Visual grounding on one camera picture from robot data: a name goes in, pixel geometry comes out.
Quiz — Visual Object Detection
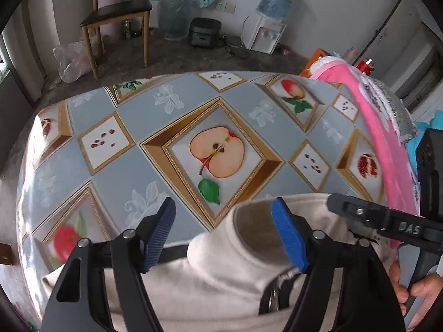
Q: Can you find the beige zip-up jacket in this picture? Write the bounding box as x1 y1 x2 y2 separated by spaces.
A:
41 193 399 332

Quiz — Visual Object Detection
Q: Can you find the person right hand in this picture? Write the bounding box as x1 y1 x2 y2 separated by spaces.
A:
388 260 442 331

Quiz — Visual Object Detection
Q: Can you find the pink floral blanket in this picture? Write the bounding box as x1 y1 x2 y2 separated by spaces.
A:
309 56 421 217

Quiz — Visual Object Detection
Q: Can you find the blue cartoon pillow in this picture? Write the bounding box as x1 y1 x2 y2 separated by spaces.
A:
405 110 443 174

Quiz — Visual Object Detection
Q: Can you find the grey patterned cushion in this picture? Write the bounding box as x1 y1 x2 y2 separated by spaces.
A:
365 76 417 144

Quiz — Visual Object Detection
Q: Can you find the fruit pattern blue tablecloth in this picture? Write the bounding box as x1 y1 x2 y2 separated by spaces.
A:
17 71 386 315

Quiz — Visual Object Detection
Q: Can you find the white door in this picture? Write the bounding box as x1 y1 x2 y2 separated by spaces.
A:
360 0 442 112

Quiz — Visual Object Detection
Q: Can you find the white water dispenser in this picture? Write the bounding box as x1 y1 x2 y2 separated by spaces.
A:
243 14 287 55

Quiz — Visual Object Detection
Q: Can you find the clear plastic bag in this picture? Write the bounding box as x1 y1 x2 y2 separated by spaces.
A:
53 41 92 83

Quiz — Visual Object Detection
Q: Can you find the black rice cooker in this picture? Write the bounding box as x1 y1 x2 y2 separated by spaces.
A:
188 17 222 48

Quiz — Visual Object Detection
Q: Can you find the wooden chair dark seat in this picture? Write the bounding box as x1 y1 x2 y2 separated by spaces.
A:
80 0 153 79

